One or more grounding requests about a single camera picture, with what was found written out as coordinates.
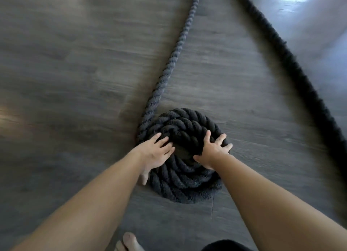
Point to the person's right hand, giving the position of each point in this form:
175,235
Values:
214,153

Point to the person's left hand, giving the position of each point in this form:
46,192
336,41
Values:
153,154

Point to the person's right forearm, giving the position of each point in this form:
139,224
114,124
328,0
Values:
271,204

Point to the person's left forearm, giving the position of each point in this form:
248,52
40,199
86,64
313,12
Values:
81,212

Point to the person's bare foot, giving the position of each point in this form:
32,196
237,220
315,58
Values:
130,242

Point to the person's black shorts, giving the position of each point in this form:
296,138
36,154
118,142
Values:
227,246

